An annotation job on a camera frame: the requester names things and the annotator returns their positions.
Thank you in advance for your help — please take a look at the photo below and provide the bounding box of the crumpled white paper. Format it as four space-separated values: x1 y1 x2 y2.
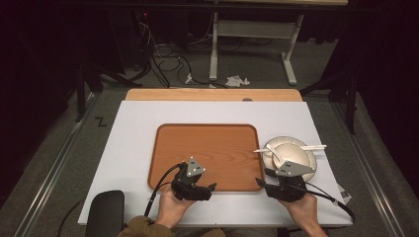
224 74 251 89

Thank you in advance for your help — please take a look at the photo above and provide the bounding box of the white metal desk frame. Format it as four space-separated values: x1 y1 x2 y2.
209 12 304 87

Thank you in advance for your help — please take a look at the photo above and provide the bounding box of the small white paper tag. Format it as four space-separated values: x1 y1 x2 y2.
336 183 353 205

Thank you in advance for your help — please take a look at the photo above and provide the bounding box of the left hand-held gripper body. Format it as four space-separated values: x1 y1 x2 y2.
170 156 213 201

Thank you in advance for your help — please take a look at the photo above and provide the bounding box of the black chair back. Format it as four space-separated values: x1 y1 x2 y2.
85 190 126 237

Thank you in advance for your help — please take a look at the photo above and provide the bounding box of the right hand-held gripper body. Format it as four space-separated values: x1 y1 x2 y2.
265 160 316 202

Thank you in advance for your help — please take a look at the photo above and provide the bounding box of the tangle of floor cables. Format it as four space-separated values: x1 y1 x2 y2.
137 19 229 90

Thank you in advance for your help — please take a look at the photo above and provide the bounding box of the cream round plate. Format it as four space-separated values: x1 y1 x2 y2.
262 135 318 183

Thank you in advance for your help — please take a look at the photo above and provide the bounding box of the person's right hand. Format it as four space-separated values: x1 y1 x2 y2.
278 193 319 228

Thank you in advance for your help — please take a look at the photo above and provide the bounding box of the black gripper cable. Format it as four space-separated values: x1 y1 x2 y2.
304 182 357 225
143 163 184 218

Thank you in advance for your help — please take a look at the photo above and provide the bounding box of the black metal stand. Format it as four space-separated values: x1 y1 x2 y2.
74 60 143 123
298 63 360 136

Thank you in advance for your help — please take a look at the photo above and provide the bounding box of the brown wooden tray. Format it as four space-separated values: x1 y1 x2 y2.
147 122 265 194

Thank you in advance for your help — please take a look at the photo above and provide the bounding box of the white spoon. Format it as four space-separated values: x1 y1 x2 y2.
265 143 285 165

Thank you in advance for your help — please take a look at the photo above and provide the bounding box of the person's left hand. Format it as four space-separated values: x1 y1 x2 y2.
155 184 196 230

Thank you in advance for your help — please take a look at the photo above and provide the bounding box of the metal floor rail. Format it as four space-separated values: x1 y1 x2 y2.
12 92 101 237
330 101 407 237

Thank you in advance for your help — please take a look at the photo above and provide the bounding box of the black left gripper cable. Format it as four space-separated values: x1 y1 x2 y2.
143 163 184 218

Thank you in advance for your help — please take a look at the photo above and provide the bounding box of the white chopstick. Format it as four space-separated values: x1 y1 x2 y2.
253 144 328 154

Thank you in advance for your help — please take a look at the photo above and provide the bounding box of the thin black floor cable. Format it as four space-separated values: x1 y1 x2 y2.
56 198 84 237

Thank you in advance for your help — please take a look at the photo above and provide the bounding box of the cream bowl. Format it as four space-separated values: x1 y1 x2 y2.
271 142 312 173

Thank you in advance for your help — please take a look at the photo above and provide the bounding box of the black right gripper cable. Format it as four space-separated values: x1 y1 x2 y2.
304 182 357 225

